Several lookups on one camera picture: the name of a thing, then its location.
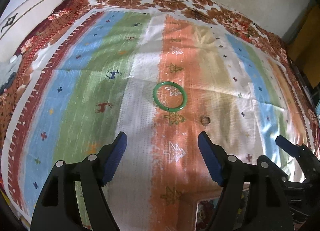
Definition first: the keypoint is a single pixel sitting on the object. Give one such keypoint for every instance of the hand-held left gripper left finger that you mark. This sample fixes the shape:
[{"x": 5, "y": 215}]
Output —
[{"x": 112, "y": 161}]

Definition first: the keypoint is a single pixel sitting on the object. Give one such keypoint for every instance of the striped printed blanket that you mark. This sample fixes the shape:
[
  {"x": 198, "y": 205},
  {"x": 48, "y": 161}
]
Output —
[{"x": 87, "y": 83}]

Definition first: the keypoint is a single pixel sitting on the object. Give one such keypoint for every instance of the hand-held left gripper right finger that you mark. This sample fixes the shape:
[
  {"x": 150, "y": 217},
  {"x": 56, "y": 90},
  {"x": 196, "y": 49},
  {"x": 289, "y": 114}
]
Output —
[{"x": 212, "y": 161}]

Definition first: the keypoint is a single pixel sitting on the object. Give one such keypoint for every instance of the mustard hanging garment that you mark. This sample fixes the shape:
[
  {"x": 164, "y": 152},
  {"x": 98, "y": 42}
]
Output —
[{"x": 310, "y": 28}]

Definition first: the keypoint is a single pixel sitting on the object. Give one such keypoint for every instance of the grey crumpled clothing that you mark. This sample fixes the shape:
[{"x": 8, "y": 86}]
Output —
[{"x": 6, "y": 73}]

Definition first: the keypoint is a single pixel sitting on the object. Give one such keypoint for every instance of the green jade bangle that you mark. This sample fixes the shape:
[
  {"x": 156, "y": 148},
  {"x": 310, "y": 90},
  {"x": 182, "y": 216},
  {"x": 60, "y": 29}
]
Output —
[{"x": 155, "y": 94}]

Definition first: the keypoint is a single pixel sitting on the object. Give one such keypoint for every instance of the white headboard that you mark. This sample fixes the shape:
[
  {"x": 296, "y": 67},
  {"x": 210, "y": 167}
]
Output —
[{"x": 32, "y": 3}]

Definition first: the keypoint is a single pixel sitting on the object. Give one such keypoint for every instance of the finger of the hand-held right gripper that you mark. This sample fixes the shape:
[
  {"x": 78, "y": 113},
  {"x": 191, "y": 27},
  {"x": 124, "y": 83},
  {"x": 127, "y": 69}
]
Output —
[{"x": 287, "y": 146}]

